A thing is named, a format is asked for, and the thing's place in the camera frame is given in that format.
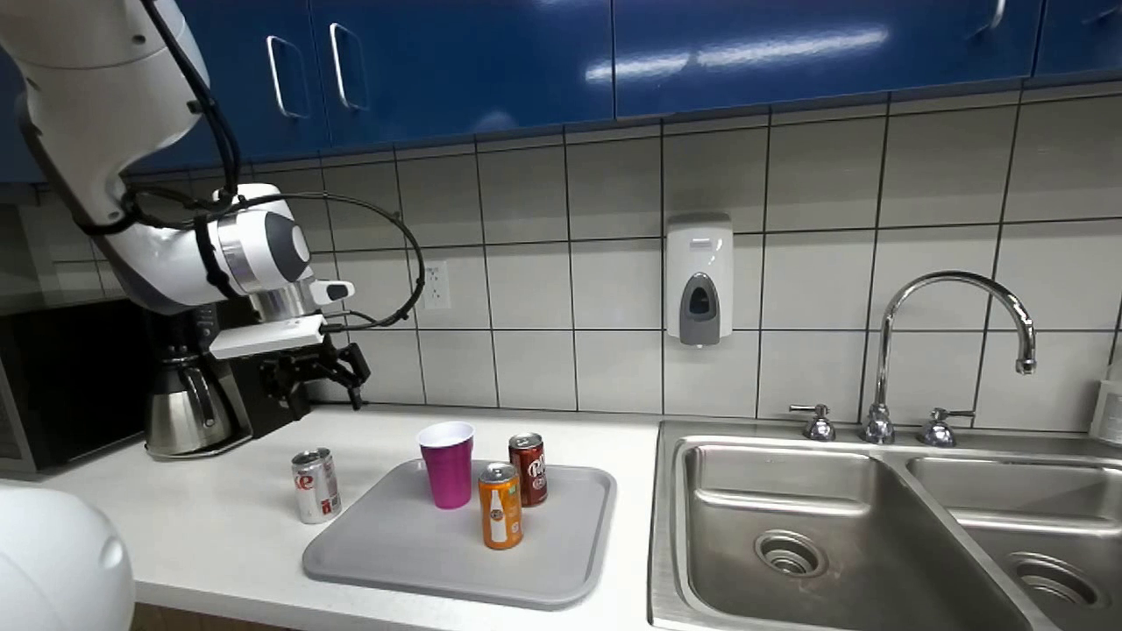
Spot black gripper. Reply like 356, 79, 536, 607
251, 344, 373, 411

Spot silver diet soda can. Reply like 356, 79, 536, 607
291, 448, 340, 526

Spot chrome gooseneck faucet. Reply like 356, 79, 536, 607
785, 268, 1043, 448

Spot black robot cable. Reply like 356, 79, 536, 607
68, 0, 427, 332

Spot orange soda can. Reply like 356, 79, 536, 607
476, 461, 524, 550

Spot blue upper cabinets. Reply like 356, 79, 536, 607
0, 0, 1122, 188

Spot magenta plastic cup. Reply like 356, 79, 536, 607
418, 421, 472, 508

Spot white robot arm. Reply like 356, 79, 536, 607
0, 0, 369, 404

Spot steel coffee carafe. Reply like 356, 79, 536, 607
146, 347, 236, 459

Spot grey plastic tray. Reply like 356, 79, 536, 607
300, 459, 617, 609

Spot white wall soap dispenser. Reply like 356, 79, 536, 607
665, 218, 735, 347

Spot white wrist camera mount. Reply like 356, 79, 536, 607
210, 315, 323, 362

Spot black coffee maker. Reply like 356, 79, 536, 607
146, 302, 307, 459

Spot white wall outlet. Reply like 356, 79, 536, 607
421, 264, 451, 309

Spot stainless steel double sink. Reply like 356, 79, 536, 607
650, 425, 1122, 631

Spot brown root beer can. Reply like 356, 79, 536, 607
508, 429, 546, 508

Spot black microwave oven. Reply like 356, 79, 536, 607
0, 302, 153, 476

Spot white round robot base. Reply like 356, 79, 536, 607
0, 486, 138, 631

